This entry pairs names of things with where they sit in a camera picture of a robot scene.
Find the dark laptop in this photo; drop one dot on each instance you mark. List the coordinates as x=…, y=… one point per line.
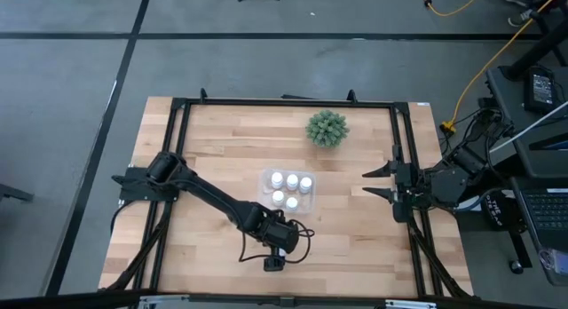
x=548, y=211

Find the silver aluminium bracket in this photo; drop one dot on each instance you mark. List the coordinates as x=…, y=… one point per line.
x=410, y=304

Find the dark grey desk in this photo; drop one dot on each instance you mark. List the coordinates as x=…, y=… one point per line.
x=510, y=113

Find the black electronic box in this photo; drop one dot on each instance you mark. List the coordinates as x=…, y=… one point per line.
x=539, y=89

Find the clear plastic bag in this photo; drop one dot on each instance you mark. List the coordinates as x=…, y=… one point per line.
x=554, y=264

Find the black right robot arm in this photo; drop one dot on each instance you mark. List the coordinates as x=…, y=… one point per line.
x=448, y=187

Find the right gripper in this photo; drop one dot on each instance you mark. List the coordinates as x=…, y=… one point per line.
x=410, y=184

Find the black overhead beam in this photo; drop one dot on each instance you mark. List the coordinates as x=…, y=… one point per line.
x=66, y=300

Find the black bag with white print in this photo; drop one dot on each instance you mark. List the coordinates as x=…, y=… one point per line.
x=494, y=211

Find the clear plastic basket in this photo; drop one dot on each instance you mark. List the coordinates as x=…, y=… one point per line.
x=309, y=203

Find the black caster wheel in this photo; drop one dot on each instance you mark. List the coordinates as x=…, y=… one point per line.
x=515, y=267

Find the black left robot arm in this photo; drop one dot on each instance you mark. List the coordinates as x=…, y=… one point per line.
x=213, y=195

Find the black aluminium table frame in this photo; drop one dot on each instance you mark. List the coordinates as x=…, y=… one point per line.
x=222, y=101

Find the black floor stand leg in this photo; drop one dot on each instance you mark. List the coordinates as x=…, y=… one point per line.
x=13, y=193

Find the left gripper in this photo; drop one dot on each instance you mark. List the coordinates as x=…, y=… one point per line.
x=273, y=264

